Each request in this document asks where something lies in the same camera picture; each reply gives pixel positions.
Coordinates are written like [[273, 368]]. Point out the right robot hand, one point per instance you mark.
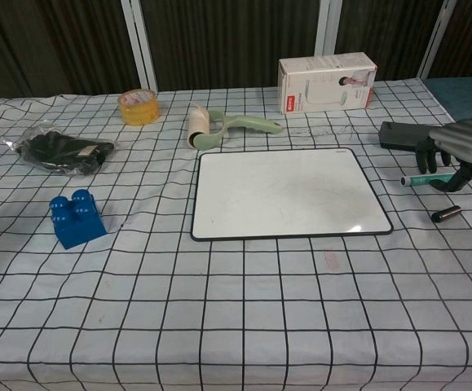
[[461, 136]]

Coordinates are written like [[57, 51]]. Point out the green marker pen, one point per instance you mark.
[[423, 179]]

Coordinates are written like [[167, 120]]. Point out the dark grey whiteboard eraser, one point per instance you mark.
[[400, 134]]

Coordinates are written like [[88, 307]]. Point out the black marker cap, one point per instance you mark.
[[446, 213]]

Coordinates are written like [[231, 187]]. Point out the white red product box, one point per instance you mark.
[[325, 87]]

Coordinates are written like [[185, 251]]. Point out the green lint roller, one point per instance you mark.
[[227, 126]]

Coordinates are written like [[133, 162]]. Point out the white black checked tablecloth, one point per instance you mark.
[[235, 305]]

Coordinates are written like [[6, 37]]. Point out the yellow tape roll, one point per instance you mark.
[[139, 108]]

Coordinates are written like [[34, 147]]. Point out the blue toy building brick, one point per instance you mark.
[[76, 222]]

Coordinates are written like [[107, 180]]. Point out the black item in plastic bag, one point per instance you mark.
[[62, 150]]

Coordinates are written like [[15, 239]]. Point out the white dry-erase board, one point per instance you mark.
[[290, 193]]

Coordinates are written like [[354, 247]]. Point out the white double frame post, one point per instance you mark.
[[139, 40]]

